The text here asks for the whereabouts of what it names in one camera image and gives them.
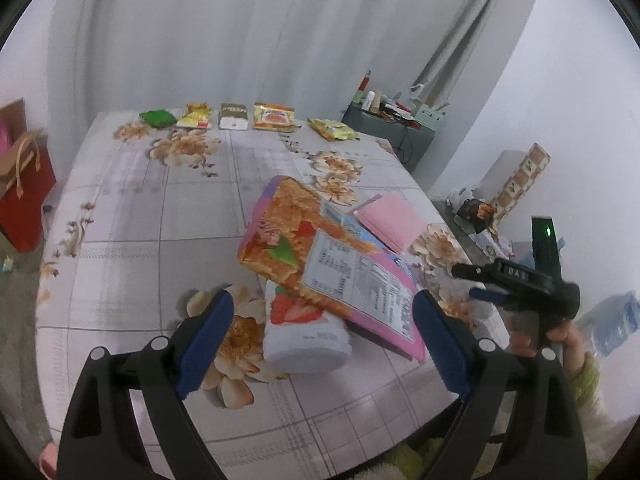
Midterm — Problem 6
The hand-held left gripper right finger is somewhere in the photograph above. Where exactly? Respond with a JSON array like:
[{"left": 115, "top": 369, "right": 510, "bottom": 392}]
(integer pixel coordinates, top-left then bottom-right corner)
[{"left": 412, "top": 289, "right": 588, "bottom": 480}]

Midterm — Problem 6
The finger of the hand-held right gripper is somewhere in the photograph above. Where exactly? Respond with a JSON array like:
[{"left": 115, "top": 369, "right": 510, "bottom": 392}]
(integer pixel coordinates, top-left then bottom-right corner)
[
  {"left": 451, "top": 261, "right": 504, "bottom": 284},
  {"left": 469, "top": 286, "right": 519, "bottom": 309}
]

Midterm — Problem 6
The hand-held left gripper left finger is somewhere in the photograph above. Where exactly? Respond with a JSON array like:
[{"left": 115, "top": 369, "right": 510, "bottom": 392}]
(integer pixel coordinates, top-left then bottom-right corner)
[{"left": 57, "top": 289, "right": 236, "bottom": 480}]

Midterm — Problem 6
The white strawberry print packet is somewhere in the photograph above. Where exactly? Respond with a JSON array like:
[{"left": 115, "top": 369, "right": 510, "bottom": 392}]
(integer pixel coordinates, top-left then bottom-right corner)
[{"left": 262, "top": 280, "right": 352, "bottom": 376}]

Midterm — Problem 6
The large pink snack packet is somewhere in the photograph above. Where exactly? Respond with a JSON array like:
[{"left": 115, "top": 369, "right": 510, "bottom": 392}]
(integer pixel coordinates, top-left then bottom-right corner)
[{"left": 237, "top": 175, "right": 428, "bottom": 364}]

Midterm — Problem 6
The person's right forearm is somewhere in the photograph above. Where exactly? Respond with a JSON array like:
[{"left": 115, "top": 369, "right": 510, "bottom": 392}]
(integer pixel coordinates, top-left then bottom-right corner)
[{"left": 560, "top": 352, "right": 610, "bottom": 437}]

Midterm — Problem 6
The person's right hand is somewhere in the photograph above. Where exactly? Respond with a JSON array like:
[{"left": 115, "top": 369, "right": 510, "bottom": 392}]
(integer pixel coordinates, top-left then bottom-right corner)
[{"left": 507, "top": 311, "right": 587, "bottom": 376}]

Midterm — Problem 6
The dark snack packet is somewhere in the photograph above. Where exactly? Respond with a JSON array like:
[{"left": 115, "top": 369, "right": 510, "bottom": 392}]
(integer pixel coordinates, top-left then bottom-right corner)
[{"left": 457, "top": 197, "right": 497, "bottom": 234}]

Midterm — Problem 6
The pale blue plastic bag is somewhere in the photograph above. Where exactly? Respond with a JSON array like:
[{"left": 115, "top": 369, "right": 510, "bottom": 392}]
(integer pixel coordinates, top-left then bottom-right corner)
[{"left": 575, "top": 289, "right": 640, "bottom": 359}]

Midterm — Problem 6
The pink notepad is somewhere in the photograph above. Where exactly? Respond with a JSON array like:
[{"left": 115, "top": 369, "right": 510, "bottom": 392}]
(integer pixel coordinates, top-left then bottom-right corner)
[{"left": 352, "top": 191, "right": 431, "bottom": 254}]

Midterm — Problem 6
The patterned cardboard box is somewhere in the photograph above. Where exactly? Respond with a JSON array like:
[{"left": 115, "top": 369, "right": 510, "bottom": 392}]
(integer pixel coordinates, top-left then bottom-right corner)
[{"left": 492, "top": 142, "right": 552, "bottom": 226}]

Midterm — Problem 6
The green fuzzy garment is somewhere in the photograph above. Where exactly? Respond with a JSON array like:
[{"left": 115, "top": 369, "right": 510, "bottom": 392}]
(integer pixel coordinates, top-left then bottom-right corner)
[{"left": 350, "top": 435, "right": 506, "bottom": 480}]

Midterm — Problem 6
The light blue packet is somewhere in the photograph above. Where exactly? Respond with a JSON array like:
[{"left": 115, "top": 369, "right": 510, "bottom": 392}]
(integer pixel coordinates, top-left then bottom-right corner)
[{"left": 320, "top": 202, "right": 417, "bottom": 281}]

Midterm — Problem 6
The pale green box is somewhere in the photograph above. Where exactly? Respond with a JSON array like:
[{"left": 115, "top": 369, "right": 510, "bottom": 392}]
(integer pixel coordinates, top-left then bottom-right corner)
[{"left": 414, "top": 102, "right": 449, "bottom": 130}]

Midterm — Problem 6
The grey cabinet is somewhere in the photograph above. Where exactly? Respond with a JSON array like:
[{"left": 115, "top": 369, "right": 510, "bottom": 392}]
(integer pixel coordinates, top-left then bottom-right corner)
[{"left": 341, "top": 102, "right": 436, "bottom": 177}]

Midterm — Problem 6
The yellow-green snack packet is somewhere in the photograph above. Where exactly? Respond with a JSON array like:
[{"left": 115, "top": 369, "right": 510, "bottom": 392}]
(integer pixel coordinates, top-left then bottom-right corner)
[{"left": 307, "top": 117, "right": 360, "bottom": 142}]

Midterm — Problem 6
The pink slipper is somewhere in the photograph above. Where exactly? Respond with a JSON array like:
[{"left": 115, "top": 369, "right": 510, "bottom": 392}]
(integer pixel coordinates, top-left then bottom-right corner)
[{"left": 39, "top": 440, "right": 59, "bottom": 479}]

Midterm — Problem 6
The white and brown packet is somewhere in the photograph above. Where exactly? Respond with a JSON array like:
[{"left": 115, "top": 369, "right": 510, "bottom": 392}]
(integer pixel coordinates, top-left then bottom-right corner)
[{"left": 218, "top": 103, "right": 250, "bottom": 132}]

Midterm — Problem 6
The small yellow packet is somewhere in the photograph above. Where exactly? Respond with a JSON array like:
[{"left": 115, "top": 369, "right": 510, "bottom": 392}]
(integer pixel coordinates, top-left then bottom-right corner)
[{"left": 176, "top": 102, "right": 212, "bottom": 130}]

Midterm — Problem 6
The small green packet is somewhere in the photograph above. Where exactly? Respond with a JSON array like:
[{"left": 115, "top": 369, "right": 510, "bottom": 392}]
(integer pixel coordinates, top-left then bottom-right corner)
[{"left": 138, "top": 108, "right": 179, "bottom": 129}]

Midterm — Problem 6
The red gift bag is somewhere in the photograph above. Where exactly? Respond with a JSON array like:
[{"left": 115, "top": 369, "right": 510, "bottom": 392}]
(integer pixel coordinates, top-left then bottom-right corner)
[{"left": 0, "top": 129, "right": 59, "bottom": 254}]

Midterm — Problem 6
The orange snack packet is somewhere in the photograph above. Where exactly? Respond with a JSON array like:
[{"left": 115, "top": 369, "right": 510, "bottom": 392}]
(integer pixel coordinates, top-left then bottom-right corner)
[{"left": 251, "top": 102, "right": 297, "bottom": 134}]

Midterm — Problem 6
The brown paper bag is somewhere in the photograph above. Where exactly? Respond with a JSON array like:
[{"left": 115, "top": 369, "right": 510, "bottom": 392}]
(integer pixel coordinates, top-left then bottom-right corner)
[{"left": 0, "top": 98, "right": 29, "bottom": 134}]

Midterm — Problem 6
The white curtain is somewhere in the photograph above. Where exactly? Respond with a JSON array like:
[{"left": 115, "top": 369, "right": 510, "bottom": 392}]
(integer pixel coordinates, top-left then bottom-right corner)
[{"left": 47, "top": 0, "right": 548, "bottom": 128}]

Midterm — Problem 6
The black cable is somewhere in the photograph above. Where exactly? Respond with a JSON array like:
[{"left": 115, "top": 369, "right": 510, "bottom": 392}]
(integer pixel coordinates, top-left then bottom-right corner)
[{"left": 397, "top": 124, "right": 417, "bottom": 164}]

